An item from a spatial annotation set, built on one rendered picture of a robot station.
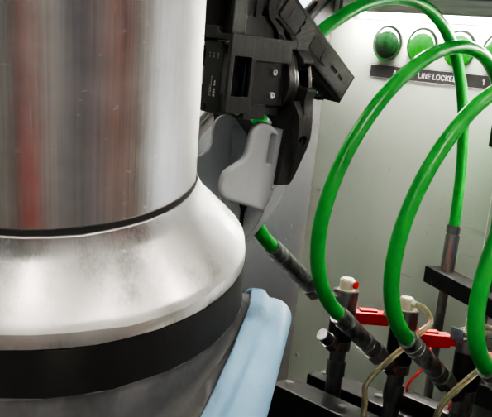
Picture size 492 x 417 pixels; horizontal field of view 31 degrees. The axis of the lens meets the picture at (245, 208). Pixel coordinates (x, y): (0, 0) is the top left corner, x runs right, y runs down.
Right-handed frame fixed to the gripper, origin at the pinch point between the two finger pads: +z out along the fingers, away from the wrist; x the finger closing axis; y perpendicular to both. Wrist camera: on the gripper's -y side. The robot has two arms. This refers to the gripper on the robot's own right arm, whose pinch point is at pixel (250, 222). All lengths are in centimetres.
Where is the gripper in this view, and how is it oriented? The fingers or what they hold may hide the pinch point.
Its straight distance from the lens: 66.2
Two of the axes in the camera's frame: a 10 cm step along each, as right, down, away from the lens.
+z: -1.1, 9.8, 1.8
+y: -7.2, 0.5, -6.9
